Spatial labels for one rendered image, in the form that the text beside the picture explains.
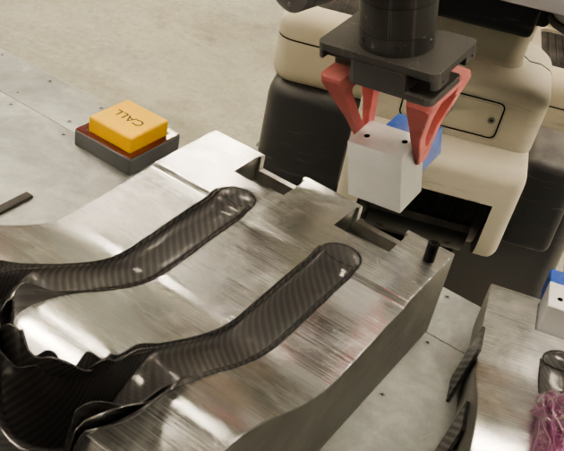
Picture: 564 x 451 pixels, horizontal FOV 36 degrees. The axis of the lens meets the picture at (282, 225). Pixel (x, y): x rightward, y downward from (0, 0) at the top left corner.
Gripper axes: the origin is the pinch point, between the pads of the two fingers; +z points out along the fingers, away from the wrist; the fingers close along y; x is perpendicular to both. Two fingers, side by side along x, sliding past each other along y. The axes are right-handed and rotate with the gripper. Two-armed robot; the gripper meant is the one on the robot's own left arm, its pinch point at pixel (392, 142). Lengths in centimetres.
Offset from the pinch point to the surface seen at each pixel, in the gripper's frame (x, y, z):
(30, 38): 108, -195, 89
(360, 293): -9.7, 3.1, 7.5
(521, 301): 3.2, 11.7, 14.1
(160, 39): 143, -171, 98
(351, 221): -0.7, -3.4, 9.2
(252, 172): -1.0, -14.1, 7.7
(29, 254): -26.4, -13.6, -0.6
